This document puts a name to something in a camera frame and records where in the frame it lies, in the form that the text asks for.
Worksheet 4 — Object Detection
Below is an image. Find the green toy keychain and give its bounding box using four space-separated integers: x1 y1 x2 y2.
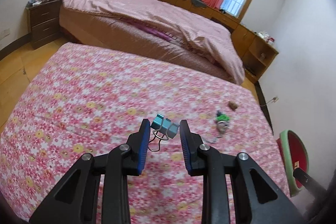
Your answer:
215 110 230 135

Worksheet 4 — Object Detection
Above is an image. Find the long wooden cabinet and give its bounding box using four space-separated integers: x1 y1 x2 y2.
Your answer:
150 0 280 84

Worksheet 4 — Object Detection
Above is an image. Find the red bin green rim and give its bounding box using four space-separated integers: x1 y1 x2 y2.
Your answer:
277 130 309 197

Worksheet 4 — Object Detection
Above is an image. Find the pink floral tablecloth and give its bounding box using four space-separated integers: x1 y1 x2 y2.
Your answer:
1 42 289 219

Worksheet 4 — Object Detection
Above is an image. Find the dark wooden nightstand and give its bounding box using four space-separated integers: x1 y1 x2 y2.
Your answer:
26 0 62 50

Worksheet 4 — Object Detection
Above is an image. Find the teal binder clip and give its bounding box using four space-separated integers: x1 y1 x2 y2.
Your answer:
148 114 179 152

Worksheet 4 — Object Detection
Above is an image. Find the brown walnut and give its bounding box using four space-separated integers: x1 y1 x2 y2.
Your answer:
228 101 238 111

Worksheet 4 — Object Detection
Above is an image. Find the wooden bed with headboard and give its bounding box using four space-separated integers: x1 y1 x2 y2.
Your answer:
47 0 246 85

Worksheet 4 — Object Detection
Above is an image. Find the pink quilt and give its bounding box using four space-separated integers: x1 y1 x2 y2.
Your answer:
57 0 246 85

